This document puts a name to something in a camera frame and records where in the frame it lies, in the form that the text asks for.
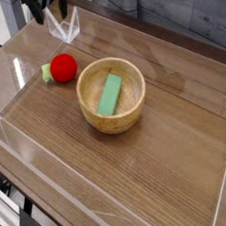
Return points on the clear acrylic tray walls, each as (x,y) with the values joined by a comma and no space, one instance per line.
(168,169)

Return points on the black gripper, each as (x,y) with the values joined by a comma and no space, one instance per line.
(37,10)

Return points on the green rectangular block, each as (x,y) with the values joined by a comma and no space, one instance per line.
(109,96)

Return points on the grey post upper left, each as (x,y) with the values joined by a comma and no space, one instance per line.
(14,15)

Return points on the red plush strawberry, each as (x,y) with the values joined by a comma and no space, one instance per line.
(61,69)

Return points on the wooden bowl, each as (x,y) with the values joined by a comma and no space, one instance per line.
(90,85)

